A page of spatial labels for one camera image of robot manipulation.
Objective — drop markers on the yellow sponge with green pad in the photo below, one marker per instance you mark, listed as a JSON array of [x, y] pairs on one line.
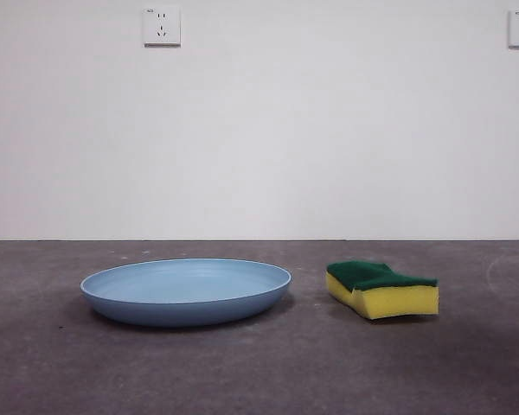
[[393, 300]]

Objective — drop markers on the blue round plate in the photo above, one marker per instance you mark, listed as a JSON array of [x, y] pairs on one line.
[[186, 285]]

